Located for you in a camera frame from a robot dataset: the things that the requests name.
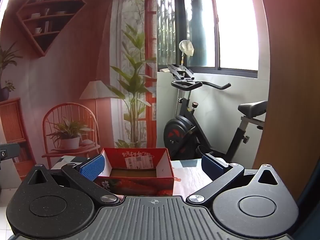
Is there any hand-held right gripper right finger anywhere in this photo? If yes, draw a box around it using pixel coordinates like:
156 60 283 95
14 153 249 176
186 153 280 205

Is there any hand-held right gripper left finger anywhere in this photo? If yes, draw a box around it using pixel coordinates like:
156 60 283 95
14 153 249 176
24 154 120 205

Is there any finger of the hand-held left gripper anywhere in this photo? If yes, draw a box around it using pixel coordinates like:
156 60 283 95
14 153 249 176
0 143 21 161

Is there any red strawberry print cardboard box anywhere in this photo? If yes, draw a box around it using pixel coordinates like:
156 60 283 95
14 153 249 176
96 147 175 196

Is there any white printed tablecloth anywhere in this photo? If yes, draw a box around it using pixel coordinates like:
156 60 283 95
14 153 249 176
50 155 213 198

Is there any black exercise bike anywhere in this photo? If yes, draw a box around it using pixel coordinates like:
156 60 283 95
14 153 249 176
164 64 268 162

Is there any brown wooden board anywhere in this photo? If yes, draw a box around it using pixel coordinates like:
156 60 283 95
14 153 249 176
252 0 320 200

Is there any white plastic bag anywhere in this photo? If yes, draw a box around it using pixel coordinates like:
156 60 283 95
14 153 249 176
179 40 195 57

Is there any dark framed window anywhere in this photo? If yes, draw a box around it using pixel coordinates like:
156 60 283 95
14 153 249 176
184 0 259 75

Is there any metal window grille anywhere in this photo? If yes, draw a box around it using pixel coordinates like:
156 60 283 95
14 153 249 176
156 0 184 68

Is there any printed room scene wall backdrop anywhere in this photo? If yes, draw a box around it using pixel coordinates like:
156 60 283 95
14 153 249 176
0 0 158 180

